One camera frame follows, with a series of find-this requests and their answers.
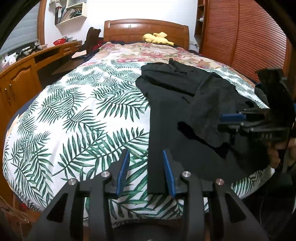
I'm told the large black coat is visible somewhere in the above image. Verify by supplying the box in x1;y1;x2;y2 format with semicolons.
136;60;274;198

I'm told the person's right hand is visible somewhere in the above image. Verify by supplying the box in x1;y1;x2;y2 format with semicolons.
268;138;296;169

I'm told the louvered wooden wardrobe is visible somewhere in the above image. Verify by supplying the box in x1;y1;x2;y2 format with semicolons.
195;1;291;82

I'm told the yellow plush toy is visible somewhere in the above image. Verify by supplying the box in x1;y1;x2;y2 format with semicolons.
142;32;174;47

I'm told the wooden headboard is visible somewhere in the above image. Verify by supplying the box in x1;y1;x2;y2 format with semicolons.
103;19;189;50

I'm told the long wooden desk cabinet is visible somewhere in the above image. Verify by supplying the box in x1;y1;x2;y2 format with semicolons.
0;40;83;204

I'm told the dark wooden chair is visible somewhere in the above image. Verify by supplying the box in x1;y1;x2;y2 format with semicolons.
71;27;101;59

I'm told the red basket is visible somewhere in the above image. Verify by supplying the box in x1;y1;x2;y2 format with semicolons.
53;38;66;46

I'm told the grey window blind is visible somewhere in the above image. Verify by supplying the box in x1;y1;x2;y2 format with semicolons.
1;2;40;55

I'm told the white wall shelf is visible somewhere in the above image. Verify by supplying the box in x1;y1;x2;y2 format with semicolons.
49;0;87;26

